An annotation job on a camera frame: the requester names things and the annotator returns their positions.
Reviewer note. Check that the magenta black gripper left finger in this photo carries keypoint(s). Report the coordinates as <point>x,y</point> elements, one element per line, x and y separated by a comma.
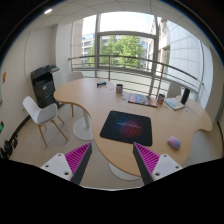
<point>70,166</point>

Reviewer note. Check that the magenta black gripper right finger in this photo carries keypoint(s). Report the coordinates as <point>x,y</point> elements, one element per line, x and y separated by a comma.
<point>153,166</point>

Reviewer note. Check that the pink purple computer mouse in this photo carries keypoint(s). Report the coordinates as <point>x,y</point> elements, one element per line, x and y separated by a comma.
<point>174,142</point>

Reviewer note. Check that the black galaxy mouse pad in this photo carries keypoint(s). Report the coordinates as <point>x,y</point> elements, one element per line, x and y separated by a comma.
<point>127,128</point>

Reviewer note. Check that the white chair wooden legs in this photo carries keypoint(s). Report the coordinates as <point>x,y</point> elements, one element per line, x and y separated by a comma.
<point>41,116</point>

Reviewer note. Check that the white blue book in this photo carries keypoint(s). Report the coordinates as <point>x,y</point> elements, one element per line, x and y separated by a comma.
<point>174,103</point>

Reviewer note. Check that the red patterned cup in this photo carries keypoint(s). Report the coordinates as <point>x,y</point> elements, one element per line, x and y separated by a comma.
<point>160,98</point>

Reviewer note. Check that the colourful magazine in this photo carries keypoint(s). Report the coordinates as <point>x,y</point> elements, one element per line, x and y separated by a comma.
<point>141,100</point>

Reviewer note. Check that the black speaker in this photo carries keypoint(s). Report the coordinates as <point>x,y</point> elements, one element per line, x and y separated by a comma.
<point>185,96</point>

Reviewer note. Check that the white chair at right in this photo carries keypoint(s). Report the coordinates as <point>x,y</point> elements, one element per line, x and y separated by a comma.
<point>173,90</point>

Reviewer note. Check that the small dark blue box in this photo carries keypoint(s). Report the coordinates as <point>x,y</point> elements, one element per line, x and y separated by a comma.
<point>101,84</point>

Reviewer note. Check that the dark mug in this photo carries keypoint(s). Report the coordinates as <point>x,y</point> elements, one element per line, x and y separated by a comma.
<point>119,88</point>

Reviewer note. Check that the black office printer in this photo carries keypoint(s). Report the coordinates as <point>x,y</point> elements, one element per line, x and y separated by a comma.
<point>43,84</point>

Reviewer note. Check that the white chair behind table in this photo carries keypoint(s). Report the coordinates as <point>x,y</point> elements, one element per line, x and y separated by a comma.
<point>74,76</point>

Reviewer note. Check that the metal railing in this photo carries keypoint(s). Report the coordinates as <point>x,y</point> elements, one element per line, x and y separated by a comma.
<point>136,74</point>

